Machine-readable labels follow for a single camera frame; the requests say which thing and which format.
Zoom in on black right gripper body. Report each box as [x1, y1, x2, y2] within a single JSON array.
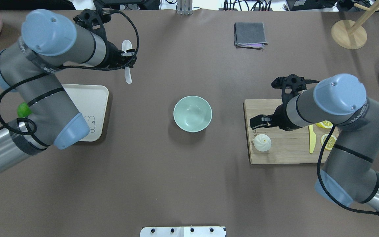
[[270, 105, 292, 131]]

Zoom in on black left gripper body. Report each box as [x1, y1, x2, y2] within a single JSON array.
[[103, 41, 124, 68]]

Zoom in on white ceramic spoon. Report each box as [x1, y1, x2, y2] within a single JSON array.
[[121, 39, 132, 84]]

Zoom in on white steamed bun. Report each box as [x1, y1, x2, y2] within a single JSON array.
[[252, 134, 272, 152]]

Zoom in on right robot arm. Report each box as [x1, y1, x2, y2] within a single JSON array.
[[249, 73, 379, 216]]

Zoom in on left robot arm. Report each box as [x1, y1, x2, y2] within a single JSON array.
[[0, 8, 138, 173]]

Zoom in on mint green bowl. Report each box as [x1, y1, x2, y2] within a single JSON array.
[[173, 95, 213, 133]]

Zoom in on bamboo cutting board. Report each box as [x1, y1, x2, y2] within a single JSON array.
[[243, 99, 330, 165]]

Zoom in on yellow plastic knife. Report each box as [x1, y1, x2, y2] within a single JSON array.
[[308, 124, 317, 154]]

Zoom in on beige rabbit tray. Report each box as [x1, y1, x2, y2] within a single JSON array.
[[62, 84, 109, 142]]

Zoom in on single lemon slice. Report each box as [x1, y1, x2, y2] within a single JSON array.
[[320, 133, 337, 150]]

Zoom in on grey folded cloth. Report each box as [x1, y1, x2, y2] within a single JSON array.
[[234, 22, 269, 49]]

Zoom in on green lime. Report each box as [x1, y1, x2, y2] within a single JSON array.
[[17, 102, 32, 118]]

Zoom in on wooden mug tree stand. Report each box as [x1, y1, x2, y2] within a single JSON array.
[[331, 0, 379, 50]]

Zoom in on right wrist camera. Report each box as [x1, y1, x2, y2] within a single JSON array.
[[271, 74, 320, 101]]

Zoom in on aluminium frame post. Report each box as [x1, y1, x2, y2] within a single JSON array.
[[176, 0, 193, 15]]

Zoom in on black camera cable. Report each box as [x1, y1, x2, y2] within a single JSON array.
[[0, 9, 140, 136]]

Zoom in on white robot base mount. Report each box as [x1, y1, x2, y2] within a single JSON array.
[[140, 225, 227, 237]]

